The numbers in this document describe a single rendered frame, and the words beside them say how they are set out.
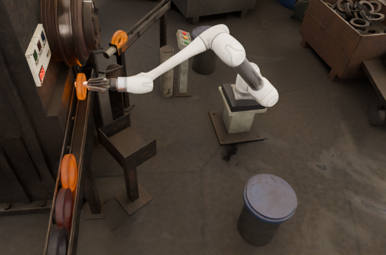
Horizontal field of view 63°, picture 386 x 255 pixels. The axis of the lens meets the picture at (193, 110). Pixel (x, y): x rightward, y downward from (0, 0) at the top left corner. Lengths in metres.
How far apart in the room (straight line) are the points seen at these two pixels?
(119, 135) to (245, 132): 1.26
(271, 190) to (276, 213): 0.15
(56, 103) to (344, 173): 2.21
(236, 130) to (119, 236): 1.27
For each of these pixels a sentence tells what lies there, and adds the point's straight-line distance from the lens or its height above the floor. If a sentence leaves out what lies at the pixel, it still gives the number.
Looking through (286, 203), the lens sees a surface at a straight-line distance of 1.98.
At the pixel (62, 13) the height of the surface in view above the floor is 1.27.
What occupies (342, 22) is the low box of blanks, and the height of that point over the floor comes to 0.60.
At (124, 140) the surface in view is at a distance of 1.91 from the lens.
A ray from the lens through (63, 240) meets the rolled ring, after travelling 1.60.
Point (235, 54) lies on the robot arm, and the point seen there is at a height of 1.07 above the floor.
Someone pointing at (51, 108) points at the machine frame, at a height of 0.87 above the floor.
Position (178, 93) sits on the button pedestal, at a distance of 3.10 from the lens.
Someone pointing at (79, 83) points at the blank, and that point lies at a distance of 1.88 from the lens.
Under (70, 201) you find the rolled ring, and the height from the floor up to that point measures 0.66.
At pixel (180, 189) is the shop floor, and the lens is 2.41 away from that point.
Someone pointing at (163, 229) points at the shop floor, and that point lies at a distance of 2.26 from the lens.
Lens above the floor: 2.06
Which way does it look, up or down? 44 degrees down
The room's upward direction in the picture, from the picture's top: 5 degrees clockwise
